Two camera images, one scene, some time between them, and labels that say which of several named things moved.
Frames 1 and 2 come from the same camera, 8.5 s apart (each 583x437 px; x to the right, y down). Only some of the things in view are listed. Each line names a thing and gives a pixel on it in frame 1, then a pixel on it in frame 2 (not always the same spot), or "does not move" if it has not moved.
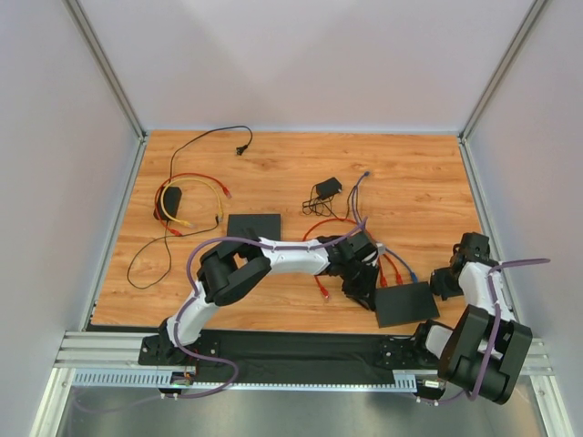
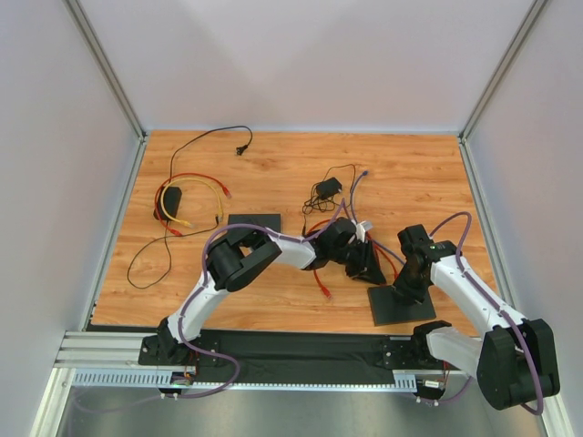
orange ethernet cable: [226, 191] does not move
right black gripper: [443, 282] -> [407, 282]
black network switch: [265, 225] does not move
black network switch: [404, 304] does not move
